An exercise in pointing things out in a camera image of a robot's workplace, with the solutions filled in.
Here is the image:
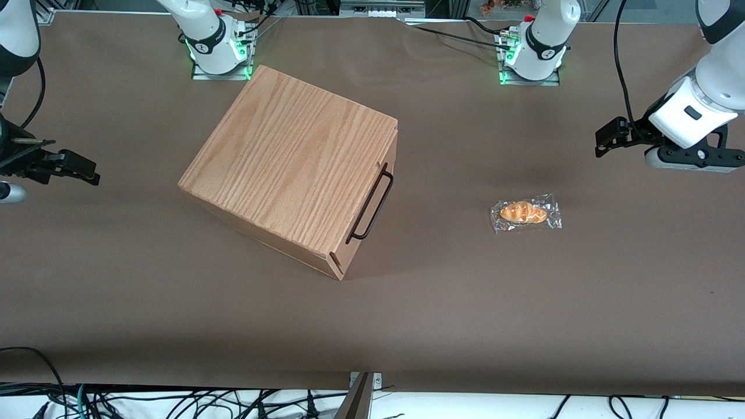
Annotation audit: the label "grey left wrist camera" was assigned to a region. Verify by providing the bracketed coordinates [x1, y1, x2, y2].
[644, 145, 745, 173]

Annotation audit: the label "silver metal box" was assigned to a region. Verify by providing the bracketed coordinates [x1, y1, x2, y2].
[339, 0, 427, 19]

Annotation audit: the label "brown table cover sheet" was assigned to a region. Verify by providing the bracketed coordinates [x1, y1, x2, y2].
[0, 13, 745, 397]

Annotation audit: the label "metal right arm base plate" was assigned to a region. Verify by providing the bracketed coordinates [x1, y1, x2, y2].
[191, 16, 255, 81]

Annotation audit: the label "oak wooden drawer cabinet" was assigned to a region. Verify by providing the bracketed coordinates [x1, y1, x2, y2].
[178, 64, 399, 282]

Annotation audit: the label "wooden drawer with black handle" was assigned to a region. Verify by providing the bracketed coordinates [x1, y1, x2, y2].
[329, 129, 399, 275]

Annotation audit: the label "long black table cable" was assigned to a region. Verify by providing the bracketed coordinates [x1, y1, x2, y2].
[402, 22, 504, 47]

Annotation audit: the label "tangled black cables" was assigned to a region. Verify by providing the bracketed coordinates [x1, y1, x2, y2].
[87, 387, 350, 419]

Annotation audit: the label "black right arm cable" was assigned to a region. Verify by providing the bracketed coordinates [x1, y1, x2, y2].
[20, 55, 47, 130]

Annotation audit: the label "tan angled bar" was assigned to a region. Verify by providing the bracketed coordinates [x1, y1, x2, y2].
[334, 372, 375, 419]

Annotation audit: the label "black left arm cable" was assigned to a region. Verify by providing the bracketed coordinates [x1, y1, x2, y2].
[613, 0, 636, 123]

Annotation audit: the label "black looped cable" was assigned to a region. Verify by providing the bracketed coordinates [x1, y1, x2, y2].
[0, 347, 66, 419]

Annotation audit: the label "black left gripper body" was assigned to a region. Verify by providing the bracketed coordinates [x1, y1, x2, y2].
[629, 109, 664, 146]

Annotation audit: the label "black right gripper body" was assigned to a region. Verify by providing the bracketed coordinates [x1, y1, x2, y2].
[0, 115, 59, 186]

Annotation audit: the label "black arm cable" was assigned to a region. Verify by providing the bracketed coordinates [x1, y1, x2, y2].
[20, 55, 47, 130]
[613, 0, 636, 123]

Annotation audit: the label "short black table cable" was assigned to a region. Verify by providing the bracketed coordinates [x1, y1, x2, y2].
[463, 16, 508, 37]

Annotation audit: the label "orange toy food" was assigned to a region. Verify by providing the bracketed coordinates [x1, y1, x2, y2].
[480, 0, 526, 16]

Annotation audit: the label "black base cable bundle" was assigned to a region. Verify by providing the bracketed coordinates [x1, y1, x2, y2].
[232, 0, 283, 42]

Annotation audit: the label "bread roll in clear wrapper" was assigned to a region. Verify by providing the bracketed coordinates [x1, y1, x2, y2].
[490, 194, 563, 235]

